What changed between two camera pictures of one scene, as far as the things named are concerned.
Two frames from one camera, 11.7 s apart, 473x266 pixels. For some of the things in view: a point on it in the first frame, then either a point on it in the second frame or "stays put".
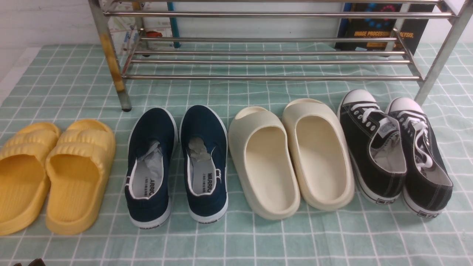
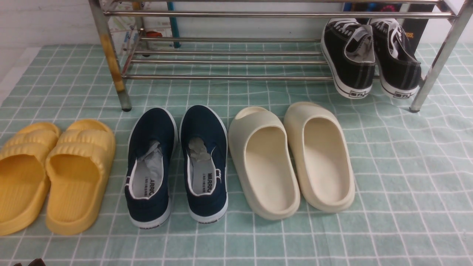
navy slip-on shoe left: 151,166 stays put
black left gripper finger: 38,262 stays put
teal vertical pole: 175,30 stays put
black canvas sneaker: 428,185 -> 400,69
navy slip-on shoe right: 204,142 stays put
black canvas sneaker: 376,144 -> 348,46
